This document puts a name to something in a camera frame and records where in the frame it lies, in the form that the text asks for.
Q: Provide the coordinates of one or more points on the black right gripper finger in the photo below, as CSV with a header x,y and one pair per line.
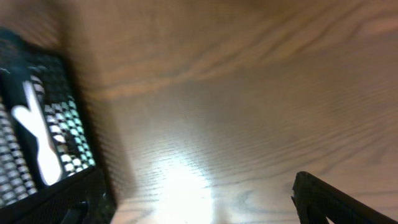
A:
x,y
318,202

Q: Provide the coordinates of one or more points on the black plastic perforated basket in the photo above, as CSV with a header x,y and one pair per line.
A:
x,y
82,194

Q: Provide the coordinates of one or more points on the white plastic spoon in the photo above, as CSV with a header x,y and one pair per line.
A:
x,y
32,119

